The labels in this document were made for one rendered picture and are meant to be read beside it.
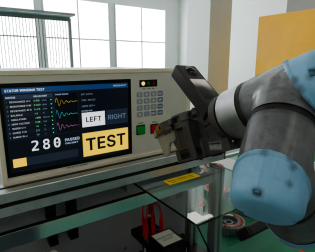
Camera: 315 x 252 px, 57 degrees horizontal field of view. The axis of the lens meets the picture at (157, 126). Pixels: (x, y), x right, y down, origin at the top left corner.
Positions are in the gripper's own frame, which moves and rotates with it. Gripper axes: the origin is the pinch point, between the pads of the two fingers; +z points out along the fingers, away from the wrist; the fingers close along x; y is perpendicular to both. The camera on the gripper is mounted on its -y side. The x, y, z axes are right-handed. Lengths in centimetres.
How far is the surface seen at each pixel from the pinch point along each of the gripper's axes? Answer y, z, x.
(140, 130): -2.1, 6.3, -0.5
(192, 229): 28.1, 27.0, 21.6
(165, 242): 24.3, 11.6, 2.2
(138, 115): -5.3, 5.5, -0.6
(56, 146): -1.6, 7.1, -19.3
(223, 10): -193, 208, 302
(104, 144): -0.4, 7.7, -9.2
